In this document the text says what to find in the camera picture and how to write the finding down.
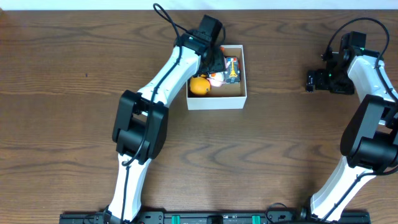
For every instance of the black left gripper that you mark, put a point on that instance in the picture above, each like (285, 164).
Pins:
(216, 64)

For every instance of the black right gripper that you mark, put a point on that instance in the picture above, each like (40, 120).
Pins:
(348, 89)

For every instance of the white pink rubber chicken toy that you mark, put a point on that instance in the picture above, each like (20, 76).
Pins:
(216, 79)

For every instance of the red grey toy truck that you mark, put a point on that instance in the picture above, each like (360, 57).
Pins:
(232, 72)

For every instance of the orange rubber giraffe toy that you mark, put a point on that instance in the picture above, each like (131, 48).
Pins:
(199, 85)

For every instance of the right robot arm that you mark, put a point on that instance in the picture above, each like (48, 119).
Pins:
(368, 145)

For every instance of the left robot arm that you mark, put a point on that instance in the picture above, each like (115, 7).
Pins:
(140, 128)

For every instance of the white cardboard box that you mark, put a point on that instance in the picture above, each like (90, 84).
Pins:
(226, 97)

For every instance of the black mounting rail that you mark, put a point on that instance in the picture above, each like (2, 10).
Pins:
(158, 217)

